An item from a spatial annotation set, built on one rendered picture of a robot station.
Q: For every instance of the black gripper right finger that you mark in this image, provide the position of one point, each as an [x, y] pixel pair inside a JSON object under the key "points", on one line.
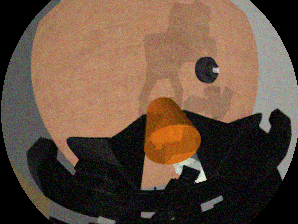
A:
{"points": [[218, 138]]}

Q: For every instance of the orange knob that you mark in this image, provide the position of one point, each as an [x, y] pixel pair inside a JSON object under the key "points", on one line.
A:
{"points": [[169, 135]]}

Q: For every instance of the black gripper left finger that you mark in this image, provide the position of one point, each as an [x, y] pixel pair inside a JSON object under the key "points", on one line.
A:
{"points": [[125, 150]]}

